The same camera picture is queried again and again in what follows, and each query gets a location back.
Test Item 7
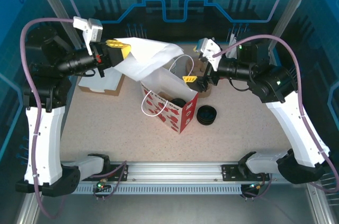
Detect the white paper napkin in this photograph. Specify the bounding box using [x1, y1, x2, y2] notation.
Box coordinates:
[113, 37, 185, 82]

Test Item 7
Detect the black cup lid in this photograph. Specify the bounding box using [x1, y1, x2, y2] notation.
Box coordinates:
[169, 97, 188, 108]

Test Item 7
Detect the red white paper bag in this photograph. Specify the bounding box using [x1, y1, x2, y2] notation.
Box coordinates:
[140, 54, 199, 135]

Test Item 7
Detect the stack of black cup lids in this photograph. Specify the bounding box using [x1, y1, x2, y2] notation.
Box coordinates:
[196, 105, 218, 127]

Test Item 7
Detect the small green-lit control board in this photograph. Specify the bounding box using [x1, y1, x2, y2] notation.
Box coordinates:
[92, 180, 112, 194]
[245, 181, 265, 193]

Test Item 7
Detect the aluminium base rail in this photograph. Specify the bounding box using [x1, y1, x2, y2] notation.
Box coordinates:
[34, 160, 318, 185]

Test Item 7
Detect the grey slotted cable duct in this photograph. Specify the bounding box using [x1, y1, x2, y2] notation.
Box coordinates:
[74, 183, 243, 195]

